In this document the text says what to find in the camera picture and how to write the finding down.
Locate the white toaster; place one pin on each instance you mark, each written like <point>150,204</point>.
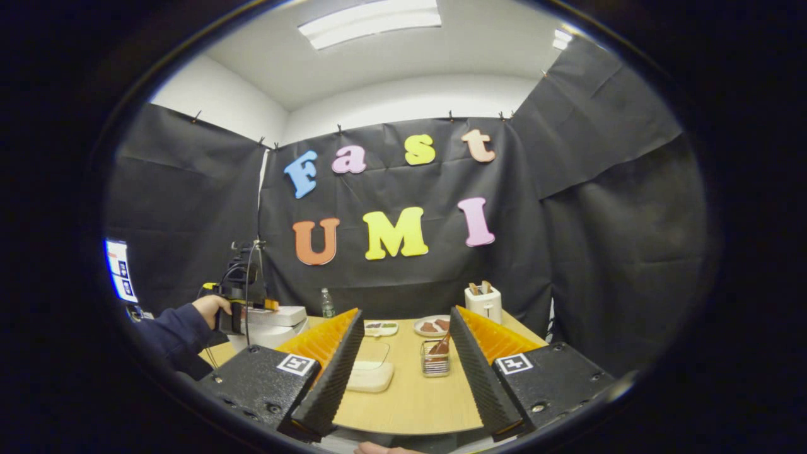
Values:
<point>484,309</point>

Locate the black backdrop cloth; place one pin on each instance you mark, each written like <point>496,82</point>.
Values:
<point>599,252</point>

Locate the small ceiling light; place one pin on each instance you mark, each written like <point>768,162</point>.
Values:
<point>562,39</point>

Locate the white rice cooker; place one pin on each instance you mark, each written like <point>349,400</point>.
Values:
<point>284,318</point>

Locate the white round plate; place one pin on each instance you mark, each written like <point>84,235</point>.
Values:
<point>417,328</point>

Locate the lit screen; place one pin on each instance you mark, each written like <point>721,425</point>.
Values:
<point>121,271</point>

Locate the clear green-label water bottle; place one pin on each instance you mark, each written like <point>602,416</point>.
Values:
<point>328,306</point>

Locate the brown meat patty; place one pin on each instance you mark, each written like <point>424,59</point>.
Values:
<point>442,324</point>
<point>429,327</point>

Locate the large ceiling light panel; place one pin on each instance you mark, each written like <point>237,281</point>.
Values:
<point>372,22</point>

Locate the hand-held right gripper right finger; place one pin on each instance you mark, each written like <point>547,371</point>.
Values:
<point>482,378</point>

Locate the brown wooden spoon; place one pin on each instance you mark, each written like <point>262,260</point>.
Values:
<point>440,348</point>

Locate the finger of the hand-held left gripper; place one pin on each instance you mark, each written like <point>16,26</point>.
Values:
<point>270,305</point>

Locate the white divided grain dish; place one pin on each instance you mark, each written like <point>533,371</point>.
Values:
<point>381,328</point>

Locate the metal chopstick holder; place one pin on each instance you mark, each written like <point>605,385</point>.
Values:
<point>435,367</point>

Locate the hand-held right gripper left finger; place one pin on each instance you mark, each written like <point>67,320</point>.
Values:
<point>334,378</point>

